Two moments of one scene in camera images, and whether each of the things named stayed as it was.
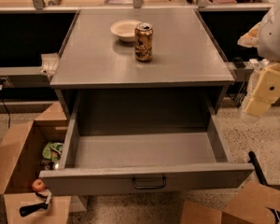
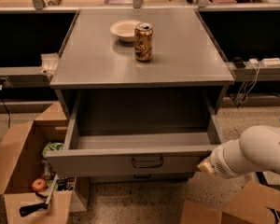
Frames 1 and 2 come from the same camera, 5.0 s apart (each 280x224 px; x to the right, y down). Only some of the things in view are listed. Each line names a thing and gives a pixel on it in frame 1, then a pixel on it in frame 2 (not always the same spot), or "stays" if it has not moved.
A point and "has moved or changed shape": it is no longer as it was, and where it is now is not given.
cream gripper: (276, 36) -> (220, 161)
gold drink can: (144, 42) stays
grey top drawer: (124, 141) has moved or changed shape
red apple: (38, 185) stays
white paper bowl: (125, 30) stays
